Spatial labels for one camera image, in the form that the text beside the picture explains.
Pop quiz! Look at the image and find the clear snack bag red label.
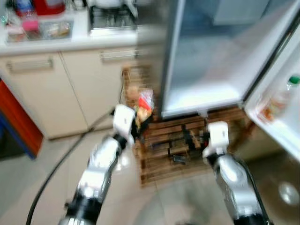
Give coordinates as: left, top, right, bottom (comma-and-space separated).
135, 89, 154, 123

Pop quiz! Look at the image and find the silver fridge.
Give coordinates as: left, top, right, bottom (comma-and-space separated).
159, 0, 300, 120

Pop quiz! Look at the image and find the fridge door white inside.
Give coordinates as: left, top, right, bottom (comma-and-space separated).
244, 23, 300, 163

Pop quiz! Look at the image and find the wooden slat pallet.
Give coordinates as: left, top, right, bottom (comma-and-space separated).
121, 65, 256, 189

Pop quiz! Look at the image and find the clear bottle green cap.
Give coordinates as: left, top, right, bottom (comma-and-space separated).
260, 75, 300, 123

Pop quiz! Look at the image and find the beige kitchen counter cabinet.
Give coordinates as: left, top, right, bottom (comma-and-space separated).
0, 9, 165, 141

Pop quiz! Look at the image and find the steel gas stove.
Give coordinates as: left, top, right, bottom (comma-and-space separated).
88, 4, 139, 36

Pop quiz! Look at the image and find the orange panel blue edge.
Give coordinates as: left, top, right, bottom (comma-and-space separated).
0, 79, 44, 161

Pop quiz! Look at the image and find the white pot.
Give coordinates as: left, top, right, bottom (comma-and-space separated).
87, 0, 137, 10

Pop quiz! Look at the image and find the clear plastic tray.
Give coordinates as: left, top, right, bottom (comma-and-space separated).
39, 20, 74, 41

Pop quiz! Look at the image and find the red container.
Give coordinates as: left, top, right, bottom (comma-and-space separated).
32, 0, 67, 16

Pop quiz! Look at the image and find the pink bottle blue cap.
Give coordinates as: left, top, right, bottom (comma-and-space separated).
14, 0, 41, 41

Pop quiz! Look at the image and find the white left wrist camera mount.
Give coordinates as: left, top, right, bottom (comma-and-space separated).
112, 104, 137, 137

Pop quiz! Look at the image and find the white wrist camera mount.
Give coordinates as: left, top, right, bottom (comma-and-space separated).
112, 104, 137, 137
202, 121, 230, 158

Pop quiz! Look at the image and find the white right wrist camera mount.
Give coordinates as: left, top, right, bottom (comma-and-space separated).
202, 121, 230, 158

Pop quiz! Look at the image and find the silver cabinet bar handle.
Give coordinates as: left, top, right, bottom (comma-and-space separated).
99, 47, 141, 62
6, 57, 55, 74

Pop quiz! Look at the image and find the black floor cable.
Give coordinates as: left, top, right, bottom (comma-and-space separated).
26, 110, 116, 225

